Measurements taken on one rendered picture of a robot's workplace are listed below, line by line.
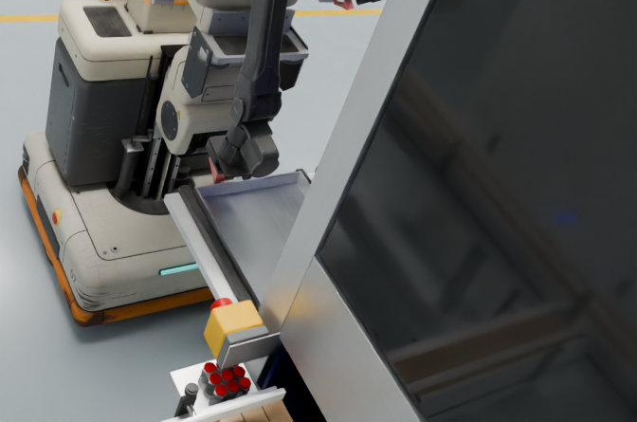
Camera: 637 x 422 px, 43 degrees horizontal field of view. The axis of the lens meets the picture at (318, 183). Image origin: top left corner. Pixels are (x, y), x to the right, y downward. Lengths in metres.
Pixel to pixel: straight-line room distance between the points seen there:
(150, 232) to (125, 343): 0.34
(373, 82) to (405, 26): 0.09
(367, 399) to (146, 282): 1.33
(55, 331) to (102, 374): 0.20
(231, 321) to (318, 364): 0.16
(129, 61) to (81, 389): 0.92
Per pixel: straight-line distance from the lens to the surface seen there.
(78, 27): 2.25
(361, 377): 1.15
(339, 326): 1.16
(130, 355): 2.50
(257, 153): 1.50
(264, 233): 1.66
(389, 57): 0.99
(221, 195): 1.71
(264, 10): 1.41
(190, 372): 1.41
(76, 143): 2.37
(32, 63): 3.46
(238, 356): 1.31
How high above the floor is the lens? 2.03
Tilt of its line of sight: 39 degrees down
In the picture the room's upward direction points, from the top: 23 degrees clockwise
